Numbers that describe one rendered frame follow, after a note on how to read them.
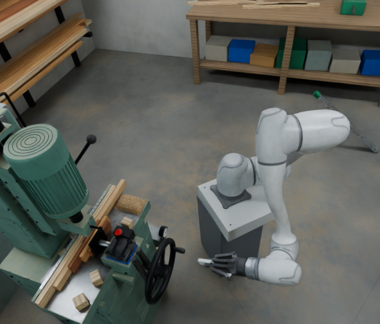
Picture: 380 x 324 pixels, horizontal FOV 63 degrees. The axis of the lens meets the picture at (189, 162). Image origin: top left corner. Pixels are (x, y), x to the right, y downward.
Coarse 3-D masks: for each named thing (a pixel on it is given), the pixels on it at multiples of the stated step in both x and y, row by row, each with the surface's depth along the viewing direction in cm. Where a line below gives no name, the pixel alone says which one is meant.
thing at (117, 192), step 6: (120, 186) 155; (114, 192) 153; (120, 192) 156; (114, 198) 152; (108, 204) 148; (102, 210) 146; (108, 210) 148; (102, 216) 144; (78, 246) 134; (66, 264) 128; (66, 270) 126; (60, 276) 125; (66, 276) 127; (60, 282) 124; (60, 288) 125
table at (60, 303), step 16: (112, 208) 151; (144, 208) 150; (112, 224) 145; (96, 256) 134; (80, 272) 130; (112, 272) 131; (64, 288) 125; (80, 288) 125; (96, 288) 124; (48, 304) 121; (64, 304) 121; (96, 304) 123; (80, 320) 116
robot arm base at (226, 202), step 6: (210, 186) 180; (216, 186) 179; (216, 192) 176; (246, 192) 175; (222, 198) 172; (228, 198) 170; (234, 198) 170; (240, 198) 172; (246, 198) 173; (222, 204) 170; (228, 204) 170
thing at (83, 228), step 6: (84, 216) 128; (90, 216) 128; (60, 222) 128; (66, 222) 127; (72, 222) 127; (78, 222) 126; (84, 222) 126; (90, 222) 128; (66, 228) 130; (72, 228) 128; (78, 228) 126; (84, 228) 125; (90, 228) 129; (78, 234) 130; (84, 234) 128
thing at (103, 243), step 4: (96, 232) 131; (100, 232) 132; (96, 236) 130; (100, 236) 133; (104, 236) 136; (92, 240) 129; (96, 240) 131; (100, 240) 132; (104, 240) 132; (88, 244) 128; (92, 244) 128; (96, 244) 131; (100, 244) 132; (104, 244) 131; (108, 244) 131; (92, 248) 129; (96, 248) 132; (100, 248) 135; (96, 252) 132
